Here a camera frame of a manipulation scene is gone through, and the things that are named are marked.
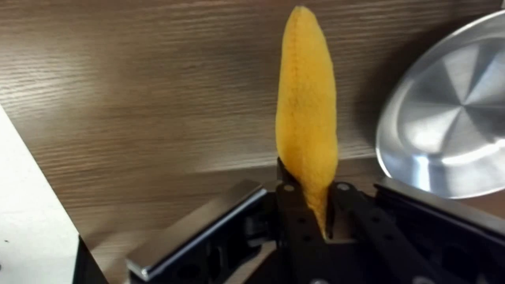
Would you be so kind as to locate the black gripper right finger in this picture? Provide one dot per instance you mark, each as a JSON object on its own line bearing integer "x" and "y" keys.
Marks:
{"x": 368, "y": 231}

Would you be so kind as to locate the round steel pan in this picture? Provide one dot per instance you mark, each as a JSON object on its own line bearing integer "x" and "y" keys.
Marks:
{"x": 452, "y": 116}

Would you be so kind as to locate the yellow banana toy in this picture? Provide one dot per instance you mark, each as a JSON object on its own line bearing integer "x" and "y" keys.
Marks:
{"x": 307, "y": 105}

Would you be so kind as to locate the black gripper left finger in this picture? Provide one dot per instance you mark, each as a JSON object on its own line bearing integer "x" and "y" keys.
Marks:
{"x": 294, "y": 231}

